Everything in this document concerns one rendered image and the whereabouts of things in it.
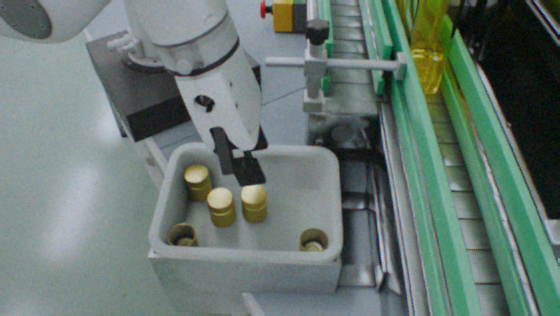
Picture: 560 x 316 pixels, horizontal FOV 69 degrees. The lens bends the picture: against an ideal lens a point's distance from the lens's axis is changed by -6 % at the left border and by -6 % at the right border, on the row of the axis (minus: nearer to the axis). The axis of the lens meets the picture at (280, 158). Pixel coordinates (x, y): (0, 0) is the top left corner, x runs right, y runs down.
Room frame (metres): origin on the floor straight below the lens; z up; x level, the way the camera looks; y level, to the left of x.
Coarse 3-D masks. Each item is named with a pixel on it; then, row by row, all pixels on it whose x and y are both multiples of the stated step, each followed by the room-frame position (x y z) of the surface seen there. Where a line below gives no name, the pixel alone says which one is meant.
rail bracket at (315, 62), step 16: (320, 32) 0.42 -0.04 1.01; (320, 48) 0.42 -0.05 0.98; (272, 64) 0.43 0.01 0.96; (288, 64) 0.43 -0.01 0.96; (304, 64) 0.42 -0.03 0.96; (320, 64) 0.42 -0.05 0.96; (336, 64) 0.42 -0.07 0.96; (352, 64) 0.42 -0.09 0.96; (368, 64) 0.42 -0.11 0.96; (384, 64) 0.42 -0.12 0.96; (400, 64) 0.42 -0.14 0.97; (304, 96) 0.43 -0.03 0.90; (320, 96) 0.43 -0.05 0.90; (320, 112) 0.42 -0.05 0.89
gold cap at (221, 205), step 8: (216, 192) 0.34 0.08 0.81; (224, 192) 0.34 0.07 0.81; (208, 200) 0.33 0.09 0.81; (216, 200) 0.33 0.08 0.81; (224, 200) 0.33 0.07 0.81; (232, 200) 0.33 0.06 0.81; (216, 208) 0.32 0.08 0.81; (224, 208) 0.32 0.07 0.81; (232, 208) 0.33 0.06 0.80; (216, 216) 0.32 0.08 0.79; (224, 216) 0.32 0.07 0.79; (232, 216) 0.33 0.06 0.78; (216, 224) 0.32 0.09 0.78; (224, 224) 0.32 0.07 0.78
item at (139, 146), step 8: (104, 88) 1.25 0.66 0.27; (112, 104) 1.24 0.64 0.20; (112, 112) 1.26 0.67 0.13; (120, 120) 1.16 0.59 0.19; (120, 128) 1.25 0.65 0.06; (120, 136) 1.26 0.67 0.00; (128, 136) 1.09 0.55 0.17; (136, 144) 1.02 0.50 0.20; (144, 152) 0.98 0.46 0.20; (144, 160) 0.95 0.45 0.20; (152, 160) 0.95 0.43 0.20; (152, 168) 0.91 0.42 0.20; (152, 176) 0.88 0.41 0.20; (160, 176) 0.88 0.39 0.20; (160, 184) 0.85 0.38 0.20
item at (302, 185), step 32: (192, 160) 0.40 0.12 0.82; (288, 160) 0.39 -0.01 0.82; (320, 160) 0.39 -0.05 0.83; (160, 192) 0.32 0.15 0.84; (288, 192) 0.38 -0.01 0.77; (320, 192) 0.38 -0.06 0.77; (160, 224) 0.28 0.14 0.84; (192, 224) 0.32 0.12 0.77; (256, 224) 0.32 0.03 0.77; (288, 224) 0.32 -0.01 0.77; (320, 224) 0.32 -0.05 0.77; (192, 256) 0.24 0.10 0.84; (224, 256) 0.23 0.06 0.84; (256, 256) 0.23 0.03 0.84; (288, 256) 0.23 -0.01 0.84; (320, 256) 0.23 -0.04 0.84
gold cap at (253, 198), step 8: (248, 192) 0.34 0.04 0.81; (256, 192) 0.34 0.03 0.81; (264, 192) 0.34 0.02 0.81; (248, 200) 0.33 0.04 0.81; (256, 200) 0.33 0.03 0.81; (264, 200) 0.33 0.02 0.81; (248, 208) 0.33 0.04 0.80; (256, 208) 0.33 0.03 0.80; (264, 208) 0.33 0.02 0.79; (248, 216) 0.33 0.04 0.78; (256, 216) 0.33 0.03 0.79; (264, 216) 0.33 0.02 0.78
